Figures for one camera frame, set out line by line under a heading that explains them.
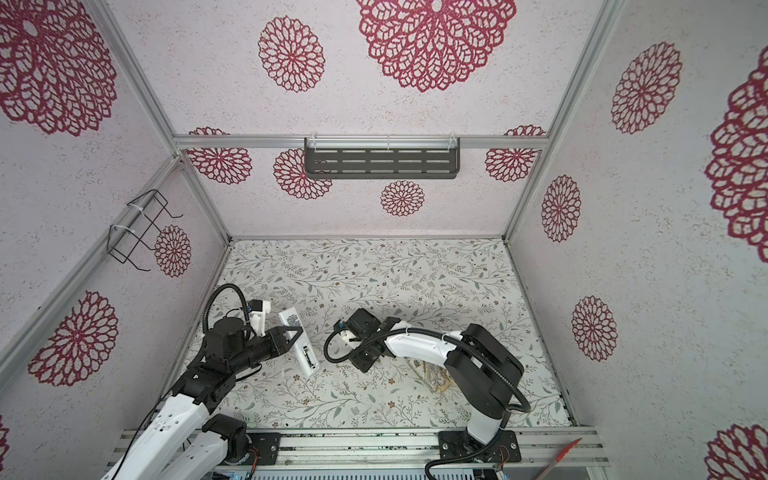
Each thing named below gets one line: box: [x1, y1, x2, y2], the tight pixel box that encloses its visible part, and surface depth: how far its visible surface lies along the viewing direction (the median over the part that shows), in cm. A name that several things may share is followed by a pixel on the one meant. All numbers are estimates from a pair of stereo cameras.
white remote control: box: [279, 307, 321, 379], surface depth 77 cm
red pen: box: [533, 437, 583, 480], surface depth 73 cm
